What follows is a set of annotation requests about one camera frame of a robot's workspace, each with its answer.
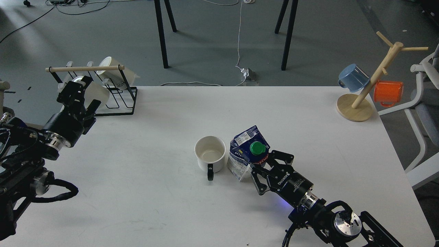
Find blue white milk carton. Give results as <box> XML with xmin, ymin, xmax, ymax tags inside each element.
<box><xmin>226</xmin><ymin>125</ymin><xmax>270</xmax><ymax>182</ymax></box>

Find orange mug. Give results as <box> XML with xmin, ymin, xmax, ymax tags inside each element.
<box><xmin>373</xmin><ymin>80</ymin><xmax>404</xmax><ymax>107</ymax></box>

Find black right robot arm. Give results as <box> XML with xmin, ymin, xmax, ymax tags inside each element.
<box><xmin>249</xmin><ymin>150</ymin><xmax>402</xmax><ymax>247</ymax></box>

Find black table legs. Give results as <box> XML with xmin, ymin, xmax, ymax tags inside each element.
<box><xmin>274</xmin><ymin>0</ymin><xmax>299</xmax><ymax>71</ymax></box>
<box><xmin>153</xmin><ymin>0</ymin><xmax>178</xmax><ymax>69</ymax></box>

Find white power adapter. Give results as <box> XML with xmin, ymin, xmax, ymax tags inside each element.
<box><xmin>240</xmin><ymin>68</ymin><xmax>257</xmax><ymax>81</ymax></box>

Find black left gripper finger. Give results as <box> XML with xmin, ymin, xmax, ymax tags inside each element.
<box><xmin>86</xmin><ymin>99</ymin><xmax>102</xmax><ymax>120</ymax></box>
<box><xmin>57</xmin><ymin>76</ymin><xmax>93</xmax><ymax>106</ymax></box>

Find black table legs left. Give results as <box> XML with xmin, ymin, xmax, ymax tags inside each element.
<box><xmin>153</xmin><ymin>0</ymin><xmax>178</xmax><ymax>69</ymax></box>

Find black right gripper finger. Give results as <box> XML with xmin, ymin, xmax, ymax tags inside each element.
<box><xmin>249</xmin><ymin>164</ymin><xmax>275</xmax><ymax>196</ymax></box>
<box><xmin>264</xmin><ymin>150</ymin><xmax>295</xmax><ymax>172</ymax></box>

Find cream mug on rack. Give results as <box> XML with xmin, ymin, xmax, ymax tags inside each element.
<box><xmin>65</xmin><ymin>75</ymin><xmax>110</xmax><ymax>108</ymax></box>
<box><xmin>96</xmin><ymin>56</ymin><xmax>139</xmax><ymax>90</ymax></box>

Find black wire mug rack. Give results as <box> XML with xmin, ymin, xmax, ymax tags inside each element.
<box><xmin>45</xmin><ymin>61</ymin><xmax>138</xmax><ymax>116</ymax></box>

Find cream mug on rack back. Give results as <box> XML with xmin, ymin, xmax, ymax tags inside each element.
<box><xmin>96</xmin><ymin>56</ymin><xmax>139</xmax><ymax>90</ymax></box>

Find wooden mug tree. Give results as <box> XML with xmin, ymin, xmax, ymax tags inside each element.
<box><xmin>336</xmin><ymin>31</ymin><xmax>429</xmax><ymax>122</ymax></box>

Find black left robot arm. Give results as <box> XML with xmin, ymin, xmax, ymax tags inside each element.
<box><xmin>0</xmin><ymin>76</ymin><xmax>101</xmax><ymax>240</ymax></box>

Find cream mug on rack front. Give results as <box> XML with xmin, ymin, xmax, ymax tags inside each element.
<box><xmin>65</xmin><ymin>75</ymin><xmax>110</xmax><ymax>108</ymax></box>

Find blue mug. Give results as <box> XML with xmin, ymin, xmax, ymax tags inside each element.
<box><xmin>338</xmin><ymin>64</ymin><xmax>370</xmax><ymax>93</ymax></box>

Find white cable on floor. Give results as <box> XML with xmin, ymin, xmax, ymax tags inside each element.
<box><xmin>159</xmin><ymin>0</ymin><xmax>256</xmax><ymax>86</ymax></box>

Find white mug black handle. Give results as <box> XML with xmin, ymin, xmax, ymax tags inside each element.
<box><xmin>194</xmin><ymin>136</ymin><xmax>228</xmax><ymax>181</ymax></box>

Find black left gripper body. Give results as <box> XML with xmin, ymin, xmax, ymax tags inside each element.
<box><xmin>43</xmin><ymin>103</ymin><xmax>96</xmax><ymax>149</ymax></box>

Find black table legs right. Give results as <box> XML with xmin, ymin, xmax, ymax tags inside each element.
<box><xmin>274</xmin><ymin>0</ymin><xmax>299</xmax><ymax>71</ymax></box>

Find black cable on floor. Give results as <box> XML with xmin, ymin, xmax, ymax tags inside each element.
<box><xmin>0</xmin><ymin>0</ymin><xmax>111</xmax><ymax>45</ymax></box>

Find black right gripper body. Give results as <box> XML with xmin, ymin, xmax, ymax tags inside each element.
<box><xmin>265</xmin><ymin>165</ymin><xmax>314</xmax><ymax>208</ymax></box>

